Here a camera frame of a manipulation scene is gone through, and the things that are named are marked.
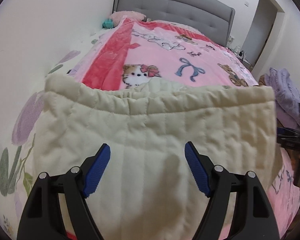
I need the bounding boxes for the cream quilted jacket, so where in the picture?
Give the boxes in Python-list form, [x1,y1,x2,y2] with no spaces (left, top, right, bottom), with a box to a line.
[32,73,283,239]

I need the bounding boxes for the lilac knitted garment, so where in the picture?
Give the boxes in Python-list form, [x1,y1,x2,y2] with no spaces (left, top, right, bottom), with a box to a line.
[264,68,300,130]

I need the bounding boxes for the floral bed sheet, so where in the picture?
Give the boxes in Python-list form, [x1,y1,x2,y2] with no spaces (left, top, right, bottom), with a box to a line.
[0,24,121,240]

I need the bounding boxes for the grey bedside table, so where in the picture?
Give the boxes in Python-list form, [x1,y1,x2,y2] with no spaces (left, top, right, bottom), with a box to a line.
[229,48,254,72]

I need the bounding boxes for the grey upholstered headboard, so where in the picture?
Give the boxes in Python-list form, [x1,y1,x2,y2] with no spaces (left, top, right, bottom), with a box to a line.
[113,0,235,47]

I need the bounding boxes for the pink cartoon fleece blanket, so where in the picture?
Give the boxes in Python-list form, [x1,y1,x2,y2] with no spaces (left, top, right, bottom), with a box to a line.
[65,15,300,240]

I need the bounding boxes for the teal plush toy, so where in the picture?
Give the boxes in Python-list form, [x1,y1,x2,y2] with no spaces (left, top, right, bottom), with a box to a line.
[102,18,115,29]

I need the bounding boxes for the pink fluffy pillow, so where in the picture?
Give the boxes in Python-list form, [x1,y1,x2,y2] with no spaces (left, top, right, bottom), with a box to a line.
[109,11,147,25]

